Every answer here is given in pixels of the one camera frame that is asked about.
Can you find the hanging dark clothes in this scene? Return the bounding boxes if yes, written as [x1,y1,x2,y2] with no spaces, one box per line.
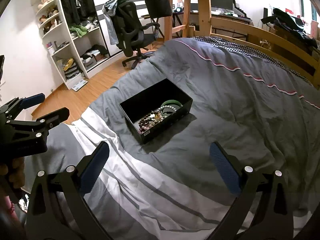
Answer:
[59,0,97,27]

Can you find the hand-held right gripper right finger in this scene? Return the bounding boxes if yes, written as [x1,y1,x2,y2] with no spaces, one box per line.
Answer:
[209,141,294,240]

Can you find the dark bead bracelet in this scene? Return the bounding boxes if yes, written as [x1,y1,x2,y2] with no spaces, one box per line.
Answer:
[139,114,160,131]

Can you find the pink cloth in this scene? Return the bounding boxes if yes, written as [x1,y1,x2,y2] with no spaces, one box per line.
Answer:
[4,194,16,216]

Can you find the striped folded cloth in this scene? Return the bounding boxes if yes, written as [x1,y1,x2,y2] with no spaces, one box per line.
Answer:
[62,59,80,82]

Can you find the grey striped duvet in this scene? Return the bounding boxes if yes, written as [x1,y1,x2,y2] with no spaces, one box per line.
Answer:
[24,37,320,240]

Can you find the grey storage basket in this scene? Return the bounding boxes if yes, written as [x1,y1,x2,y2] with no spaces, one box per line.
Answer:
[80,52,109,71]

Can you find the wooden dresser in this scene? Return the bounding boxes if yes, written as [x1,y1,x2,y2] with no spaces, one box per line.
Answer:
[259,26,320,64]

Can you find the checked bed sheet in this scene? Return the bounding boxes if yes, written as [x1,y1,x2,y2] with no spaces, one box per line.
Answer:
[191,36,320,86]

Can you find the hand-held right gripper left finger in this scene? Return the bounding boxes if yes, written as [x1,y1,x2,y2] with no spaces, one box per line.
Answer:
[25,141,113,240]

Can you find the dark desk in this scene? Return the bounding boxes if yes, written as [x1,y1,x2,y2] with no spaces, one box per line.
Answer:
[175,8,253,30]

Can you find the green jade bangle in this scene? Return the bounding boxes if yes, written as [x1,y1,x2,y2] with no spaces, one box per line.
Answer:
[160,100,183,111]

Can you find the pile of dark clothes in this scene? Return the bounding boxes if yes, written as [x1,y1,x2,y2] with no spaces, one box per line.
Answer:
[261,7,320,48]

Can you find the white bathroom scale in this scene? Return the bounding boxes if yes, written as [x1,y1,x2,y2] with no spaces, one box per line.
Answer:
[72,79,88,92]

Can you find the wooden bed frame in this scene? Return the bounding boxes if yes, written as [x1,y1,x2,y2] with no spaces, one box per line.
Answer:
[194,0,320,90]

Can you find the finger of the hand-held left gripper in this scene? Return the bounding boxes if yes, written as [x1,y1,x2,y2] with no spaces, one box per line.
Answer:
[0,93,46,120]
[6,107,70,137]

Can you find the black office chair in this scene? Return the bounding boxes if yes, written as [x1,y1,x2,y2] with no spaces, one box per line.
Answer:
[111,0,161,70]

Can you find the person's left hand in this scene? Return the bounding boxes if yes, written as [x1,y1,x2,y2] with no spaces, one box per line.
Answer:
[0,156,26,190]

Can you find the green cloth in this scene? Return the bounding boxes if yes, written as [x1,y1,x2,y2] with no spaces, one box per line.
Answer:
[69,25,88,38]

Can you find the wooden ladder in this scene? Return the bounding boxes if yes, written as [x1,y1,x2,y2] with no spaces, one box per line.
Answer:
[171,0,192,37]

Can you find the light blue jeans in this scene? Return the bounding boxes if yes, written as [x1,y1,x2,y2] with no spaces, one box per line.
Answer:
[102,0,128,46]

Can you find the white corner shelf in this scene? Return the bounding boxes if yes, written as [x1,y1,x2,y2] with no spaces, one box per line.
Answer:
[29,0,88,90]

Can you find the pale bead bracelet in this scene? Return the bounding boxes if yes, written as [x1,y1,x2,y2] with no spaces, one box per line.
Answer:
[157,105,177,116]

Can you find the black rectangular box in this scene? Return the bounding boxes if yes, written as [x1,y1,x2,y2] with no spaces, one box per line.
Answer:
[119,78,193,145]

